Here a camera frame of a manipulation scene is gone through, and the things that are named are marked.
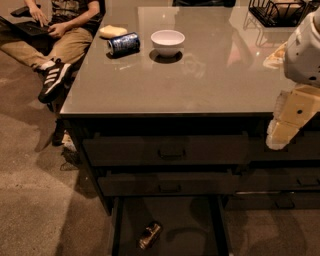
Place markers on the dark counter cabinet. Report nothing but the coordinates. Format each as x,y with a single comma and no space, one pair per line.
278,180

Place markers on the white bowl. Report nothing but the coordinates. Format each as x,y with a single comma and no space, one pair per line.
167,43

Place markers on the dark drawer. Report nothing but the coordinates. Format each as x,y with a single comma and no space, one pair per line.
172,150
173,183

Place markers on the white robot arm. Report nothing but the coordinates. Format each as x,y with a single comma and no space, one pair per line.
300,58

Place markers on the middle dark drawer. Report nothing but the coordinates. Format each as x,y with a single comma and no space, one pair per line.
173,183

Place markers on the blue soda can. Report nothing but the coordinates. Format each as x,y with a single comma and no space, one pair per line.
124,44

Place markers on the black striped sneaker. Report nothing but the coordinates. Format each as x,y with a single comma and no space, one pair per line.
54,77

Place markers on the yellow sponge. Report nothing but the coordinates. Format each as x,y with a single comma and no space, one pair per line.
110,31

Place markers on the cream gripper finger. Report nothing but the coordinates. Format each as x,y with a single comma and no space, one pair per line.
293,110

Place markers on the open bottom drawer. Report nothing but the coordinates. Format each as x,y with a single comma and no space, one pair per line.
192,226

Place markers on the black wire basket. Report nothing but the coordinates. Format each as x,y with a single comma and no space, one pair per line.
277,13

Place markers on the top dark drawer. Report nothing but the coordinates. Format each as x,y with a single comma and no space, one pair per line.
172,150

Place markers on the black laptop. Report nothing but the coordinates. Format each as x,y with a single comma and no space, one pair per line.
27,28

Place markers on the seated person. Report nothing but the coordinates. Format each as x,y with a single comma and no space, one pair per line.
72,28

